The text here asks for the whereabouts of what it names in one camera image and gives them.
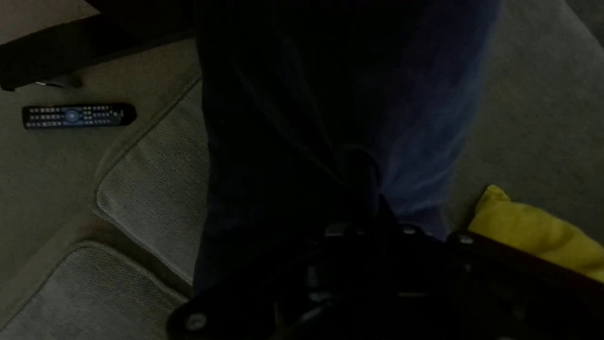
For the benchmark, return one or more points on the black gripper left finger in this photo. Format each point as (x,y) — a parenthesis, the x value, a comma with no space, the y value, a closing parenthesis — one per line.
(283,277)

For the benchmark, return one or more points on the yellow square pillow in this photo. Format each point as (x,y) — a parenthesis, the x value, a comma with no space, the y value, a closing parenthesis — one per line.
(540,233)

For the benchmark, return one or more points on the black remote control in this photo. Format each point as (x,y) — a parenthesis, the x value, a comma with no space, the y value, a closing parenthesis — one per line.
(78,116)

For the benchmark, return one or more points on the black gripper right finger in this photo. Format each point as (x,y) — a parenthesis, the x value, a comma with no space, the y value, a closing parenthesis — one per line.
(491,290)

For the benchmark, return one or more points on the grey-green fabric sofa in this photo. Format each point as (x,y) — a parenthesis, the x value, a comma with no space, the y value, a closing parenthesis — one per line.
(151,190)

